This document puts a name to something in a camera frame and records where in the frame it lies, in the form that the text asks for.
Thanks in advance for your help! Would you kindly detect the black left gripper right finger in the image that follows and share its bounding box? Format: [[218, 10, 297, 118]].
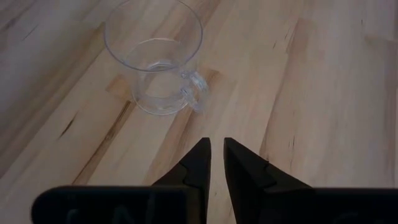
[[223, 137, 313, 224]]

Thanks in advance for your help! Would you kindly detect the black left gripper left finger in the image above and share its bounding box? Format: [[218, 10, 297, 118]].
[[152, 137, 212, 224]]

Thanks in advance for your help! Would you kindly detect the clear glass mug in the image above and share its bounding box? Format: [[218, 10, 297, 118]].
[[104, 0, 210, 116]]

